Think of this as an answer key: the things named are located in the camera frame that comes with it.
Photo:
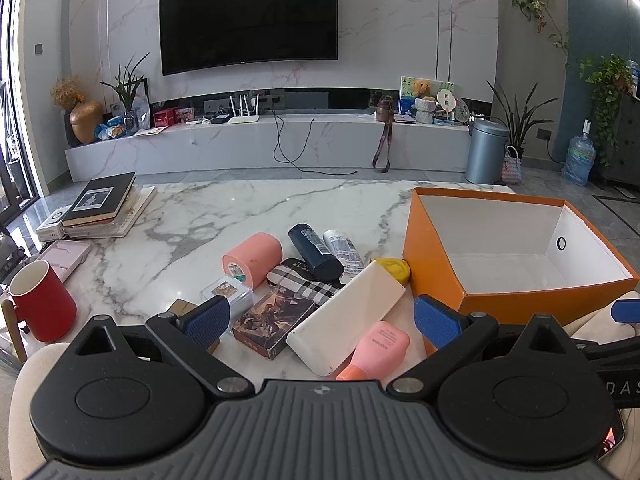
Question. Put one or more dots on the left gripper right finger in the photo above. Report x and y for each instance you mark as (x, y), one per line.
(458, 341)

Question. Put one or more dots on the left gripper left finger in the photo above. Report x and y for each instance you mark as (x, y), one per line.
(187, 339)

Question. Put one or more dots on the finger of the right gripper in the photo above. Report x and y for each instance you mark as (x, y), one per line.
(626, 311)

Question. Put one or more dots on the brown cardboard box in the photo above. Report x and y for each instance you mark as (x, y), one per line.
(182, 307)

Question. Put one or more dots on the clear acrylic cube box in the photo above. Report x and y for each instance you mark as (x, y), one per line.
(239, 296)

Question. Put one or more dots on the illustrated card box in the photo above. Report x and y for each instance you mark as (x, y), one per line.
(265, 326)

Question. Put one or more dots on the pink lotion bottle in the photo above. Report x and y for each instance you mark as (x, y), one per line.
(378, 353)

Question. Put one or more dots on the yellow tape measure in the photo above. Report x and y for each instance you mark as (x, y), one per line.
(397, 268)

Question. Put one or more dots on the pink cylinder roll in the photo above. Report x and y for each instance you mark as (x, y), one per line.
(251, 261)

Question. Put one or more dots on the plaid glasses case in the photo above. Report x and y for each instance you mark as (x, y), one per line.
(295, 276)

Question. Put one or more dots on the white rectangular case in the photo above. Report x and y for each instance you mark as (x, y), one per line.
(329, 336)

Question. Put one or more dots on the white labelled tube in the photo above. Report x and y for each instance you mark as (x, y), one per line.
(346, 253)

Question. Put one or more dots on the dark blue bottle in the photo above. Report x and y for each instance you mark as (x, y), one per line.
(323, 264)

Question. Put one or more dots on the orange cardboard box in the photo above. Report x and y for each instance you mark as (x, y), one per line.
(511, 256)

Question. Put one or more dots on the pink notebook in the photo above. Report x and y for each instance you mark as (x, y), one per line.
(64, 256)

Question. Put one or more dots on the red mug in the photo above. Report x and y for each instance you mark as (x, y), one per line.
(38, 298)

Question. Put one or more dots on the blue water jug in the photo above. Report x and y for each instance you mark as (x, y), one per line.
(580, 157)

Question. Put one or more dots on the black hardcover book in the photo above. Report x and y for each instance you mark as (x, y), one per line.
(100, 200)

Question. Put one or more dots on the striped small bag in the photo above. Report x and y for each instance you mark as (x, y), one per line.
(511, 172)

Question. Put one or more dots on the grey trash can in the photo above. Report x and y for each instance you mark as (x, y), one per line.
(486, 154)

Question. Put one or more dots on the potted plant by trash can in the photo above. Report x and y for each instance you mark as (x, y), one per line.
(519, 117)

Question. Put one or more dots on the red box on console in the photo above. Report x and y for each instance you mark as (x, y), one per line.
(164, 118)

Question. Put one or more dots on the white wifi router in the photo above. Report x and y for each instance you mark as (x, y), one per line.
(244, 109)

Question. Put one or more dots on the hanging ivy plant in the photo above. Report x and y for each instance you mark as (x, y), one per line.
(610, 79)

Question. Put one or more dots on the copper vase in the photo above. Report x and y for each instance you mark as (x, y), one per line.
(84, 118)

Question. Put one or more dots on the teddy bear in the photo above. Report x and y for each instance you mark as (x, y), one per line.
(421, 88)

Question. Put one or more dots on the green potted plant left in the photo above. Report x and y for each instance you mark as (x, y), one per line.
(126, 85)

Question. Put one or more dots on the black television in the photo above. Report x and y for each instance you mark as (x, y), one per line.
(198, 34)

